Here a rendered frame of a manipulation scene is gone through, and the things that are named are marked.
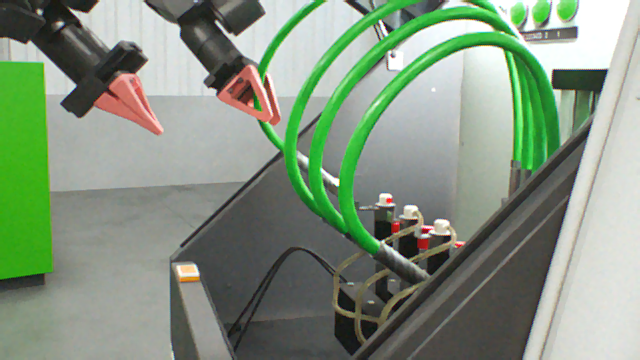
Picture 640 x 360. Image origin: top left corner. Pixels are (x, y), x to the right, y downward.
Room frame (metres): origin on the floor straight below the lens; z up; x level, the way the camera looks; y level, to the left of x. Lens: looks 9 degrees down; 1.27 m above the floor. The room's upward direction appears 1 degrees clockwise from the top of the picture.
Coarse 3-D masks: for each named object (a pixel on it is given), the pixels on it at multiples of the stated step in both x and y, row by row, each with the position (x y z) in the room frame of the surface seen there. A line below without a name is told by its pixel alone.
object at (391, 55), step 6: (372, 0) 1.19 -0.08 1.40; (372, 6) 1.19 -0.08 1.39; (378, 24) 1.19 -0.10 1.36; (384, 30) 1.19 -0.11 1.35; (384, 36) 1.19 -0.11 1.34; (390, 54) 1.19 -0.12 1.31; (396, 54) 1.19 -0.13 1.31; (402, 54) 1.20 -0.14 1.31; (390, 60) 1.19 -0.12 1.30; (396, 60) 1.20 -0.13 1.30; (402, 60) 1.20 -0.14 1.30; (390, 66) 1.19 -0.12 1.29; (396, 66) 1.20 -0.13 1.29
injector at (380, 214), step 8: (384, 208) 0.85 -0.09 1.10; (392, 208) 0.85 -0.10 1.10; (376, 216) 0.85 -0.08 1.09; (384, 216) 0.85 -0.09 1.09; (392, 216) 0.85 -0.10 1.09; (376, 224) 0.85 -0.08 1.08; (384, 224) 0.85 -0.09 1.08; (376, 232) 0.85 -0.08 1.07; (384, 232) 0.85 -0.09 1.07; (392, 248) 0.86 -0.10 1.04; (376, 264) 0.86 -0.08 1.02; (376, 272) 0.86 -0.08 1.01; (376, 280) 0.86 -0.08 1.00; (384, 280) 0.85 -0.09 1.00; (376, 288) 0.86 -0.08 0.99; (384, 288) 0.85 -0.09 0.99; (376, 296) 0.86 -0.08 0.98; (384, 296) 0.85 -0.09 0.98
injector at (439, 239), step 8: (432, 232) 0.71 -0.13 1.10; (432, 240) 0.70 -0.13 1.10; (440, 240) 0.70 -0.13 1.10; (448, 240) 0.70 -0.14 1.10; (432, 248) 0.70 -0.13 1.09; (432, 256) 0.70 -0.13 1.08; (440, 256) 0.70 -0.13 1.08; (448, 256) 0.70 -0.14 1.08; (432, 264) 0.70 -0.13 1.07; (440, 264) 0.70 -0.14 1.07; (432, 272) 0.70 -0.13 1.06
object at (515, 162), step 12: (312, 0) 0.94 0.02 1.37; (324, 0) 0.94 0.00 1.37; (300, 12) 0.94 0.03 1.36; (312, 12) 0.95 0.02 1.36; (288, 24) 0.94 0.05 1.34; (276, 36) 0.95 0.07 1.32; (276, 48) 0.95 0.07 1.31; (264, 60) 0.95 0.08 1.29; (264, 72) 0.95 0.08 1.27; (516, 72) 0.92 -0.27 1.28; (516, 84) 0.92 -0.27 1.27; (516, 96) 0.92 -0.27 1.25; (516, 108) 0.92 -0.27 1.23; (516, 120) 0.92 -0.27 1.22; (264, 132) 0.95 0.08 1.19; (516, 132) 0.92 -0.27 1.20; (276, 144) 0.95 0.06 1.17; (516, 144) 0.92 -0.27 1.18; (516, 156) 0.92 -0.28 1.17
